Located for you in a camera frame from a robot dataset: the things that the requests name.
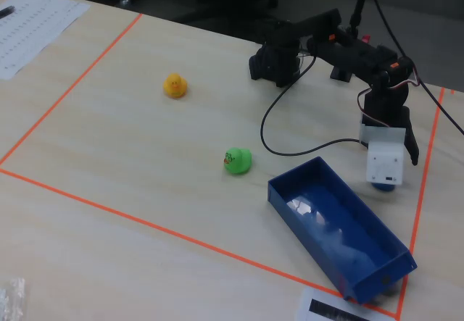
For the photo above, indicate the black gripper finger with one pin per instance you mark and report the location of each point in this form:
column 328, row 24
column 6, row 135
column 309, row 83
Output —
column 412, row 147

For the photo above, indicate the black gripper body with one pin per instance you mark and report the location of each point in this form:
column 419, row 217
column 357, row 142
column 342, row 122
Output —
column 397, row 117

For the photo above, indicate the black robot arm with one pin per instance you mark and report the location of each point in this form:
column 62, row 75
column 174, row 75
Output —
column 337, row 49

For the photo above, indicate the blue plastic box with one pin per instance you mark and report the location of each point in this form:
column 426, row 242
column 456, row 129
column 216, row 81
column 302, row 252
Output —
column 340, row 227

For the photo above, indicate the green rubber duck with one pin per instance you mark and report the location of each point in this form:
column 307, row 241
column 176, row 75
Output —
column 237, row 161

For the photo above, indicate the yellow rubber duck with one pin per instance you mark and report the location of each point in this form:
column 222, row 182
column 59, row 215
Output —
column 175, row 86

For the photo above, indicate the black stand clamp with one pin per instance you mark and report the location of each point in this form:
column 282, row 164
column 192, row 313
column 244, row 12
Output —
column 340, row 72

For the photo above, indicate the small red clamp knob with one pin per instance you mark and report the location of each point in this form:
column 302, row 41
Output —
column 367, row 39

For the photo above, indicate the black stand pole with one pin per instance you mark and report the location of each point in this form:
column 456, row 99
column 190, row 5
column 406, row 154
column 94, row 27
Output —
column 360, row 2

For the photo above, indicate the white paper with black bar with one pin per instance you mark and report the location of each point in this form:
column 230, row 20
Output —
column 308, row 303

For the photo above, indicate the long orange tape strip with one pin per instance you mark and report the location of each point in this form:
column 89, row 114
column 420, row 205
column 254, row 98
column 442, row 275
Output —
column 181, row 237

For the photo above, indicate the printed white paper sheet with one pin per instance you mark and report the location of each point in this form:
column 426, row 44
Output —
column 32, row 31

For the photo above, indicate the black pen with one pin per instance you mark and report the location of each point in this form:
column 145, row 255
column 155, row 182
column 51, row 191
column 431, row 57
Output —
column 6, row 12

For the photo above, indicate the clear plastic bag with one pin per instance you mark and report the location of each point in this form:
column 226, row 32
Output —
column 12, row 299

